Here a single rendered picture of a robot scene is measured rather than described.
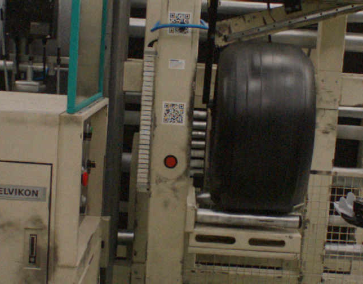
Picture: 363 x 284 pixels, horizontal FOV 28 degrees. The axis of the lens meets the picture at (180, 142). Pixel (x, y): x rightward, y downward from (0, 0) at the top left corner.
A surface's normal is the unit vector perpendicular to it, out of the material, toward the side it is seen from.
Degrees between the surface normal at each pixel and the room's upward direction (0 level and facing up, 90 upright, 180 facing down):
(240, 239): 90
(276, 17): 90
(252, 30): 90
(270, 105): 69
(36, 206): 90
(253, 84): 56
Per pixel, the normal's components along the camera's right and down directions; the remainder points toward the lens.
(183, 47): -0.01, 0.13
